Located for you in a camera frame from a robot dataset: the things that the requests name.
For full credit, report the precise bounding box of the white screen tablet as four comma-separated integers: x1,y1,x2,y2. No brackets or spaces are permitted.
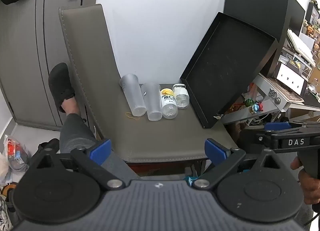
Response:
273,61,309,97

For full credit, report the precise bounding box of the tall frosted plastic cup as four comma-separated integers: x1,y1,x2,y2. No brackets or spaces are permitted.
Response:
140,82,163,122
119,73,147,117

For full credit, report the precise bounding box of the clear bottle with yellow label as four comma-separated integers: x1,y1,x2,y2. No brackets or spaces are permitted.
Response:
160,88,179,120

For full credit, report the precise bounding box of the grey leather chair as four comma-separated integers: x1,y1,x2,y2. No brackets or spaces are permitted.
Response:
58,3,238,164

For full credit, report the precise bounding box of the plastic bag with red print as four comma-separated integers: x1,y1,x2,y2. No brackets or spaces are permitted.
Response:
0,135,32,187

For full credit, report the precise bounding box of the person's leg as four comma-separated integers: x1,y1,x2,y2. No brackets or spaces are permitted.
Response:
59,96,101,154

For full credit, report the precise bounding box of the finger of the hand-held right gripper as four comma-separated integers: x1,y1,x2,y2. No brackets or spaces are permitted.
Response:
264,122,295,131
239,128,275,149

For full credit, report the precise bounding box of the grey door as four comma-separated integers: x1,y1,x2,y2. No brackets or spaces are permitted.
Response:
0,0,101,132

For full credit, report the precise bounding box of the patterned sneaker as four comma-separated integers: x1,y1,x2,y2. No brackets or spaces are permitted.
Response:
0,193,13,231

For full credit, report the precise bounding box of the person's right hand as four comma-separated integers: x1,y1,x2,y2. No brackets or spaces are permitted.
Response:
291,157,320,206

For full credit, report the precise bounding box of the white desk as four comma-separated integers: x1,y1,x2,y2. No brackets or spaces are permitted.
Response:
221,73,320,125

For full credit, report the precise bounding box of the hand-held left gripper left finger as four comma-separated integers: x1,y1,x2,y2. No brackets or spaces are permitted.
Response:
29,139,126,192

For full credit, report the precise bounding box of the yellow rubber band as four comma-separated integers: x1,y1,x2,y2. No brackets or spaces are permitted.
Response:
125,112,142,121

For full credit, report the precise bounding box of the small clear glass bottle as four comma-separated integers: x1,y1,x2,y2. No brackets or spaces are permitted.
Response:
172,83,191,109

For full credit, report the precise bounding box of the black rectangular tray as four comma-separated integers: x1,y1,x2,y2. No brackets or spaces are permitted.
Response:
179,11,279,129

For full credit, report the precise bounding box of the black slipper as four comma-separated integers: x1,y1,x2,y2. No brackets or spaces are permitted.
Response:
48,62,76,113

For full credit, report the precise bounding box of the blue and red toy figure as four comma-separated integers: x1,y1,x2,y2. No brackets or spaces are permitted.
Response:
250,102,264,114

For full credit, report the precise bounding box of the white keyboard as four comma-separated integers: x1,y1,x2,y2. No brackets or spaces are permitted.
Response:
286,28,317,67

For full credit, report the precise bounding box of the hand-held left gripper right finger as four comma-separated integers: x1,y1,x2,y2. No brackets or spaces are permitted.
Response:
192,139,286,191

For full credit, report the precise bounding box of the framed picture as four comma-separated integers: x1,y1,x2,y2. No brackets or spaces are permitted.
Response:
305,2,320,27

